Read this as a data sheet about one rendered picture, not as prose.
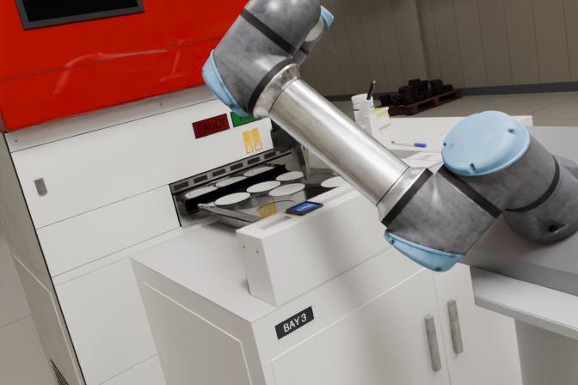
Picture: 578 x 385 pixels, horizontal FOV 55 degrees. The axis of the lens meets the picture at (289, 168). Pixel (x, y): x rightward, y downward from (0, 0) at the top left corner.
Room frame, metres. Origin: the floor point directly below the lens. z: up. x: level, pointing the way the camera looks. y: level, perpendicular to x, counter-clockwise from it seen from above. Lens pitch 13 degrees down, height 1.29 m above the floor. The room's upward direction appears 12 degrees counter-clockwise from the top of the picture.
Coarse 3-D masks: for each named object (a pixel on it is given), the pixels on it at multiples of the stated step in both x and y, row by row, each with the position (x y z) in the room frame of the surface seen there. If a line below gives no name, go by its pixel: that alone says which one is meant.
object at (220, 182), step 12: (288, 156) 1.75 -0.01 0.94; (252, 168) 1.67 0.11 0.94; (264, 168) 1.69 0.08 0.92; (216, 180) 1.59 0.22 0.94; (228, 180) 1.62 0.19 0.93; (180, 192) 1.53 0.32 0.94; (192, 192) 1.55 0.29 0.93; (204, 192) 1.57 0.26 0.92; (180, 204) 1.52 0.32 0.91; (180, 216) 1.52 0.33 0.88; (192, 216) 1.54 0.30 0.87; (204, 216) 1.56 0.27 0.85
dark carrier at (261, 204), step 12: (264, 180) 1.64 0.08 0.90; (276, 180) 1.60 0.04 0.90; (288, 180) 1.57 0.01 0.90; (300, 180) 1.55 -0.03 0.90; (312, 180) 1.52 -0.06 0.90; (324, 180) 1.49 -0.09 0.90; (252, 192) 1.52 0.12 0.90; (264, 192) 1.49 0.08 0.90; (300, 192) 1.42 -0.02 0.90; (312, 192) 1.39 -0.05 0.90; (204, 204) 1.52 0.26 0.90; (228, 204) 1.46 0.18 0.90; (240, 204) 1.43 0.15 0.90; (252, 204) 1.41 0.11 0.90; (264, 204) 1.38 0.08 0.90; (276, 204) 1.36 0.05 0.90; (288, 204) 1.34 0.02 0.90; (264, 216) 1.28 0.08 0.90
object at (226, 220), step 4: (220, 216) 1.54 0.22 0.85; (224, 216) 1.52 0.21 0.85; (228, 216) 1.51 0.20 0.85; (220, 220) 1.55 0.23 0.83; (224, 220) 1.53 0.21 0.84; (228, 220) 1.51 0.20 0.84; (232, 220) 1.49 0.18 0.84; (236, 220) 1.47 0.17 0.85; (240, 220) 1.45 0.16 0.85; (244, 220) 1.44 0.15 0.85; (224, 224) 1.53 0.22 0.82; (228, 224) 1.51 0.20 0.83; (232, 224) 1.49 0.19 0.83; (236, 224) 1.48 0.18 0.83; (240, 224) 1.45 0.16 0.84; (244, 224) 1.43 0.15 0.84; (248, 224) 1.42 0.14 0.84; (236, 228) 1.48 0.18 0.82; (240, 228) 1.46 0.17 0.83
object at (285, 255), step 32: (352, 192) 1.11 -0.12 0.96; (256, 224) 1.03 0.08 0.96; (288, 224) 0.99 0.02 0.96; (320, 224) 1.03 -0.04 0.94; (352, 224) 1.07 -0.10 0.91; (256, 256) 0.98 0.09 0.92; (288, 256) 0.98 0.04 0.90; (320, 256) 1.02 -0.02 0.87; (352, 256) 1.06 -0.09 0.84; (256, 288) 1.00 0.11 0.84; (288, 288) 0.97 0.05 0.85
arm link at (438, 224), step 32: (256, 32) 0.93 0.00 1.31; (224, 64) 0.93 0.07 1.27; (256, 64) 0.92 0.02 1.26; (288, 64) 0.93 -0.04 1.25; (224, 96) 0.93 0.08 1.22; (256, 96) 0.91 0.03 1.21; (288, 96) 0.91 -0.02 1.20; (320, 96) 0.92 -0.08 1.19; (288, 128) 0.91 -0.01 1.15; (320, 128) 0.88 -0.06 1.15; (352, 128) 0.88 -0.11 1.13; (352, 160) 0.85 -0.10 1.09; (384, 160) 0.85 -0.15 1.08; (384, 192) 0.83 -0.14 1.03; (416, 192) 0.80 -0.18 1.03; (448, 192) 0.79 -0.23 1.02; (384, 224) 0.84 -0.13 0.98; (416, 224) 0.79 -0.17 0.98; (448, 224) 0.77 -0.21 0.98; (480, 224) 0.78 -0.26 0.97; (416, 256) 0.78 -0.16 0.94; (448, 256) 0.78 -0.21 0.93
